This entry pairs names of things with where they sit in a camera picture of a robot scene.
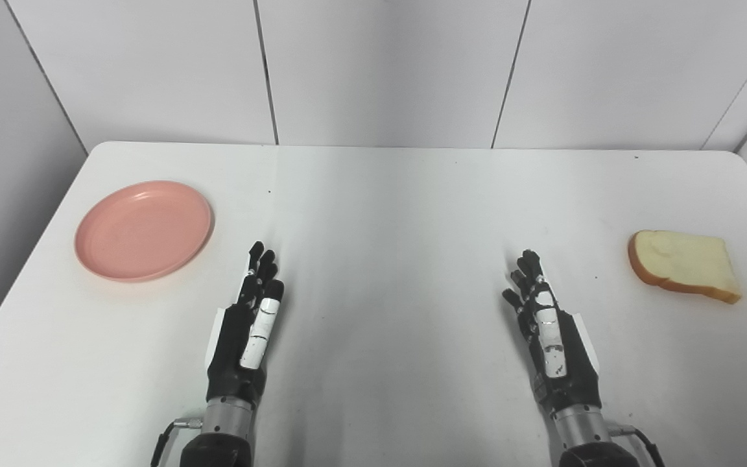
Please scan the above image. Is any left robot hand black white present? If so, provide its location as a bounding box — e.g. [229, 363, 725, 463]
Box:
[206, 241, 285, 409]

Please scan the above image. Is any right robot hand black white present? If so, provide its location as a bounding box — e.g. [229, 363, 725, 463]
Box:
[502, 249, 604, 413]

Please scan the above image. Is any pink round plate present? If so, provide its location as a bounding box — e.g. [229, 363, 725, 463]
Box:
[75, 180, 214, 283]

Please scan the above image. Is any slice of bread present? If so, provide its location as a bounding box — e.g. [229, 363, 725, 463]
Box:
[628, 230, 742, 305]

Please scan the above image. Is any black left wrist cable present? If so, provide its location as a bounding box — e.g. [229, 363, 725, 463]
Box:
[150, 418, 203, 467]

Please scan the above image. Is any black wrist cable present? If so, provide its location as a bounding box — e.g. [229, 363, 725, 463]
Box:
[150, 418, 203, 467]
[609, 423, 667, 467]

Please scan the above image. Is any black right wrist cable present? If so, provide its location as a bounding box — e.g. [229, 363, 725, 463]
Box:
[609, 423, 667, 467]

